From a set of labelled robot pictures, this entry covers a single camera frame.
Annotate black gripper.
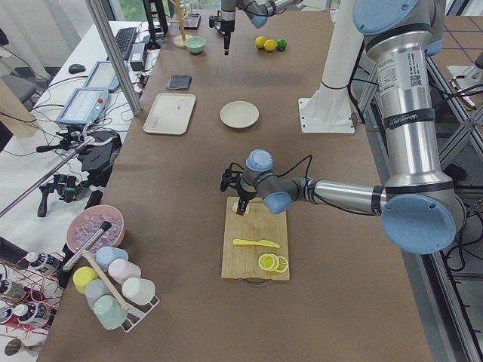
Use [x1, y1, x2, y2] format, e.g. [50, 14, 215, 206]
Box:
[209, 10, 235, 56]
[220, 163, 257, 216]

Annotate cream round plate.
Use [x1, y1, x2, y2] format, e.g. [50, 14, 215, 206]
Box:
[220, 101, 260, 129]

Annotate white bun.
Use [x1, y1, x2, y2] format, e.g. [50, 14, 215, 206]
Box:
[232, 202, 250, 215]

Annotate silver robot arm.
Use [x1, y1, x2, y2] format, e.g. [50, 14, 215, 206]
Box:
[220, 1, 466, 254]
[209, 0, 301, 56]

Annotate cream rectangular tray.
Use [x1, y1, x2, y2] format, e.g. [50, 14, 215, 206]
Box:
[143, 93, 196, 136]

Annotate mint green bowl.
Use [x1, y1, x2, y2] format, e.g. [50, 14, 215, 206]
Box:
[185, 36, 206, 54]

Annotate yellow plastic knife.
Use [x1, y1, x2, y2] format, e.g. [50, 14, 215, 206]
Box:
[232, 238, 280, 249]

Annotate wooden glass stand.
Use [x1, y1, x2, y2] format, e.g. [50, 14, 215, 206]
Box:
[170, 0, 192, 48]

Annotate green lime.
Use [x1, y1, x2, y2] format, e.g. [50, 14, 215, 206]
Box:
[277, 38, 288, 51]

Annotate wooden cutting board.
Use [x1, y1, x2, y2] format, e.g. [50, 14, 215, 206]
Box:
[221, 197, 290, 282]

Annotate grey folded cloth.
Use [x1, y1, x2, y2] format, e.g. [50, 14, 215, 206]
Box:
[166, 75, 192, 91]

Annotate lemon slices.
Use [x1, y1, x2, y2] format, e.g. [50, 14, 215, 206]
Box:
[257, 253, 289, 274]

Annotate black keyboard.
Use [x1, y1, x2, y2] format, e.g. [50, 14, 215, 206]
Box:
[115, 27, 137, 60]

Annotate blue teach pendant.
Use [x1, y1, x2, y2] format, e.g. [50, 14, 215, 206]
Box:
[56, 87, 109, 125]
[84, 60, 120, 93]

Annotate white plastic cup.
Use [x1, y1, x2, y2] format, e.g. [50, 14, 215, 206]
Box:
[122, 278, 155, 305]

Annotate pink plastic cup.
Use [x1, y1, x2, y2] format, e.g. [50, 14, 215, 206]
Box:
[108, 258, 141, 284]

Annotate blue plastic cup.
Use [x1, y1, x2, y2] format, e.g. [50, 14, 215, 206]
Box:
[95, 246, 129, 271]

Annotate pink ice bowl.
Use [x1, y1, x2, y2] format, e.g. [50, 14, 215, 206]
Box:
[66, 204, 125, 254]

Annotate black computer mouse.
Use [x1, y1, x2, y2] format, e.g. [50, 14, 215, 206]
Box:
[68, 63, 86, 75]

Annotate grey plastic cup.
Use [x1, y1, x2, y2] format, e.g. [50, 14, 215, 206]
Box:
[85, 279, 111, 309]

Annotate green plastic cup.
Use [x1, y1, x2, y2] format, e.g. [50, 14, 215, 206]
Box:
[93, 295, 128, 330]

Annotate yellow plastic cup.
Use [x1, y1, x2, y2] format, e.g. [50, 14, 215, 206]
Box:
[72, 266, 99, 294]

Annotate small labelled bottle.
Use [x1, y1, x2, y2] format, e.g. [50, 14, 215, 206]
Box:
[25, 252, 61, 275]

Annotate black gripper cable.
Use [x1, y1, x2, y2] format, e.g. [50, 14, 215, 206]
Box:
[273, 154, 314, 180]

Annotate aluminium frame post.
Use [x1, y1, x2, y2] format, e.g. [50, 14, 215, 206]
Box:
[85, 0, 141, 116]

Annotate wooden rack handle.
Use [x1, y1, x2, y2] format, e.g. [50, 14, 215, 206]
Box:
[82, 250, 130, 311]

